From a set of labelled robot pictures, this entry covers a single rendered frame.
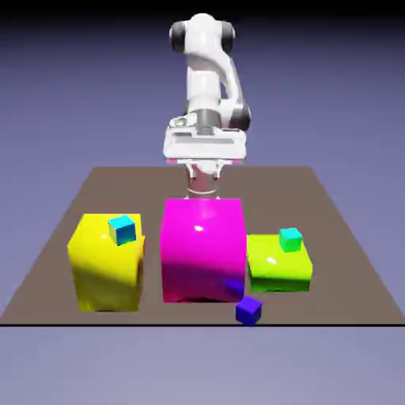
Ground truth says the large lime green box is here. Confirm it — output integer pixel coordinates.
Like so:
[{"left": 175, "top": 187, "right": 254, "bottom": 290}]
[{"left": 245, "top": 233, "right": 314, "bottom": 293}]

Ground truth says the small blue cube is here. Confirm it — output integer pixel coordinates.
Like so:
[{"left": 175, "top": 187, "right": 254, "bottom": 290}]
[{"left": 234, "top": 295, "right": 263, "bottom": 327}]

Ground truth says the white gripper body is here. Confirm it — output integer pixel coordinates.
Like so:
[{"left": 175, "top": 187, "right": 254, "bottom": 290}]
[{"left": 163, "top": 125, "right": 248, "bottom": 166}]

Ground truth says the small turquoise green cube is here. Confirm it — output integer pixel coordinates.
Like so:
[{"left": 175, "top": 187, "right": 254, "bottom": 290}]
[{"left": 278, "top": 227, "right": 304, "bottom": 253}]

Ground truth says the small cyan cube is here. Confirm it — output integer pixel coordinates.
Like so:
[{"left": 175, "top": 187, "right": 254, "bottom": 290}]
[{"left": 107, "top": 214, "right": 138, "bottom": 247}]

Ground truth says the large magenta box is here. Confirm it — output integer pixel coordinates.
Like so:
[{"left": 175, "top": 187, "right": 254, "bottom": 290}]
[{"left": 159, "top": 197, "right": 248, "bottom": 304}]

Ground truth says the large yellow box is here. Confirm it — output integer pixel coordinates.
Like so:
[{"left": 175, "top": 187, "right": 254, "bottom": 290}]
[{"left": 66, "top": 213, "right": 147, "bottom": 313}]

